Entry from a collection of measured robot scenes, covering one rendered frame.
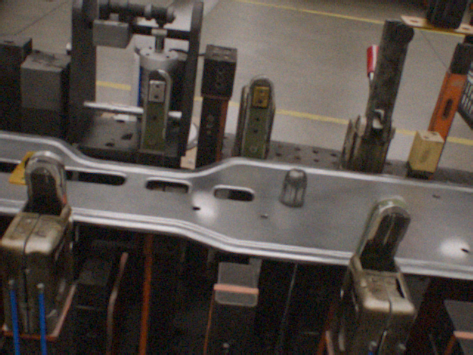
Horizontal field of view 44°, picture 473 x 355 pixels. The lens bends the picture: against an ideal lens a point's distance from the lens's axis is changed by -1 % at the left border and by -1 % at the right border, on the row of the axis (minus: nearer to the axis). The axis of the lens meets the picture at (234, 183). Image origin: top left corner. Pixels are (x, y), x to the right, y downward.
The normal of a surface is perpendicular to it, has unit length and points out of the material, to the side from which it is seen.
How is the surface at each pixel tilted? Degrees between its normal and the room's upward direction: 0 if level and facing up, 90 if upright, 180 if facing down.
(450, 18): 90
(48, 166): 70
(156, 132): 78
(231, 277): 0
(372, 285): 0
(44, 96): 90
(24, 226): 0
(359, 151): 90
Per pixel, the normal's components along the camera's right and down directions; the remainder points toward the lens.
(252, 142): 0.01, 0.31
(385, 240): -0.04, 0.67
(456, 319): 0.13, -0.86
